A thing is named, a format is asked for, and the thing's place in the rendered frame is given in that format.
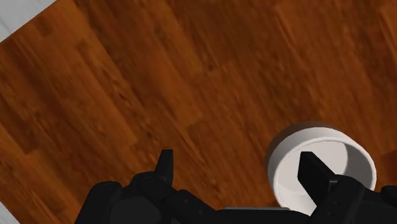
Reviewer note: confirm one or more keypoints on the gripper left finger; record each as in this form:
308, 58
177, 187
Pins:
155, 189

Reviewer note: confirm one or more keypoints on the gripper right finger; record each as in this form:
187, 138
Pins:
335, 189

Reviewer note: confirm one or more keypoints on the white round bowl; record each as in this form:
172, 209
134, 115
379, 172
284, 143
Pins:
288, 155

